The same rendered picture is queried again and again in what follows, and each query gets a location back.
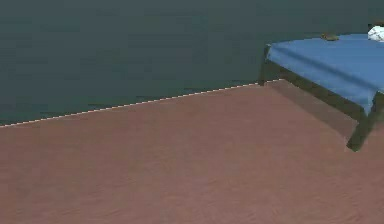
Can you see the small brown flat object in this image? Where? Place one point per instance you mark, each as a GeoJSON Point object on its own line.
{"type": "Point", "coordinates": [330, 37]}

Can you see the white pillow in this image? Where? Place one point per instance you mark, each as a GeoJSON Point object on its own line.
{"type": "Point", "coordinates": [377, 34]}

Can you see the blue bed with dark frame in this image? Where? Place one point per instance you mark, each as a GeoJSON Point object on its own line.
{"type": "Point", "coordinates": [333, 63]}

